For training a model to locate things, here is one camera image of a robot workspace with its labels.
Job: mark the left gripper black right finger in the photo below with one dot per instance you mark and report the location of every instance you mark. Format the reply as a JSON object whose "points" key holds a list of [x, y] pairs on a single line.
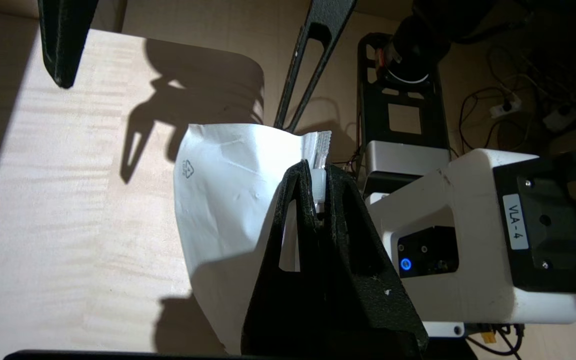
{"points": [[368, 310]]}

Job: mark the grey robot base chassis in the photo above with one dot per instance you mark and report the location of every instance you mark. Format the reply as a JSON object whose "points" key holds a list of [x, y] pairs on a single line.
{"points": [[468, 200]]}

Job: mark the white zip pouch blue horse print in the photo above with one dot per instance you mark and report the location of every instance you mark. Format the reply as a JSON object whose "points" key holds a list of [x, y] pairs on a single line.
{"points": [[228, 200]]}

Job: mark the beige wooden shelf unit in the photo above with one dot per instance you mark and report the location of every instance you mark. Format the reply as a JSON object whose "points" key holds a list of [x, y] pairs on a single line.
{"points": [[68, 225]]}

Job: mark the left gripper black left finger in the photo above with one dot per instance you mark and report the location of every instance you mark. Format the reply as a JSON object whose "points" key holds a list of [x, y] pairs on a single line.
{"points": [[278, 310]]}

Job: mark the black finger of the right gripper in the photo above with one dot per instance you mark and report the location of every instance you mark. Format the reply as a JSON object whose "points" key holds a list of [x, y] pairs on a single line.
{"points": [[318, 30], [65, 35]]}

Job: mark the black robot torso column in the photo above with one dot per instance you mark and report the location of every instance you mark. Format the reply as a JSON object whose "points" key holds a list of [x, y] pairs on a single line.
{"points": [[408, 155]]}

